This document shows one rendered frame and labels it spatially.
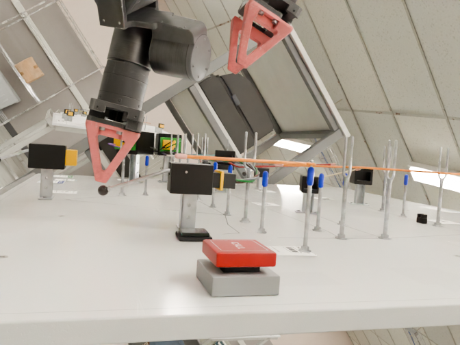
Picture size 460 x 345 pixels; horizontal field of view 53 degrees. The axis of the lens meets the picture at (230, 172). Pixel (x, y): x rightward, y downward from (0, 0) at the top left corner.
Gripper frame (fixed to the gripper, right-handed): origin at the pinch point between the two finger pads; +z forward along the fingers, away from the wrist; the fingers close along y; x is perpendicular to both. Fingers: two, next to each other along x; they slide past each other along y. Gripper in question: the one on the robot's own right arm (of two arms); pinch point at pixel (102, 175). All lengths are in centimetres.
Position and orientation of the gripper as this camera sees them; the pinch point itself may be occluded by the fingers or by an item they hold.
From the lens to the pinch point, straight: 61.8
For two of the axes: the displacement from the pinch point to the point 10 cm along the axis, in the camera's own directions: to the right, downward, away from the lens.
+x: -9.4, -2.3, -2.4
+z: -2.4, 9.7, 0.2
